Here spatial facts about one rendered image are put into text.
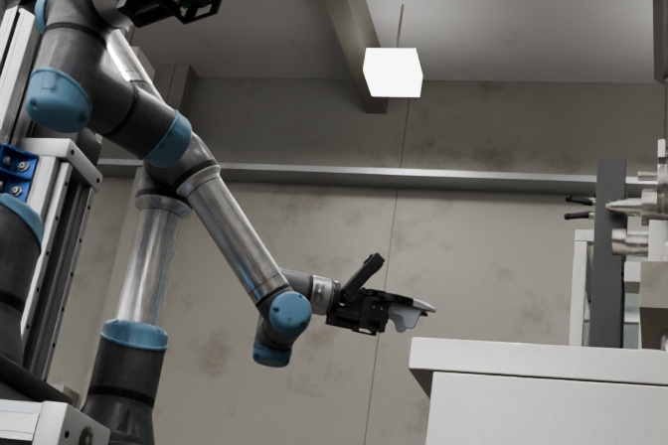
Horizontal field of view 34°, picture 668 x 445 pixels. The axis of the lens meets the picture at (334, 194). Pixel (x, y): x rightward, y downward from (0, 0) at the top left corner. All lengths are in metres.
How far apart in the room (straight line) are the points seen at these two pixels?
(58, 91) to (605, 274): 1.03
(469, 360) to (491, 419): 0.07
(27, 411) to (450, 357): 0.51
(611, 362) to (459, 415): 0.18
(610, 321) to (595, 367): 0.64
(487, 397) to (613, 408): 0.14
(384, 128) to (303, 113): 0.85
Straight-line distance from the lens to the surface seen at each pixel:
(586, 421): 1.24
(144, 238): 2.14
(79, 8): 1.33
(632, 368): 1.26
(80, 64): 1.30
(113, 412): 1.89
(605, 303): 1.91
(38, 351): 1.80
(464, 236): 10.01
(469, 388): 1.27
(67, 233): 1.85
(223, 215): 2.04
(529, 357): 1.27
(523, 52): 10.27
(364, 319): 2.17
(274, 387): 9.85
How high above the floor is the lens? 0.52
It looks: 24 degrees up
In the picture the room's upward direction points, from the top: 9 degrees clockwise
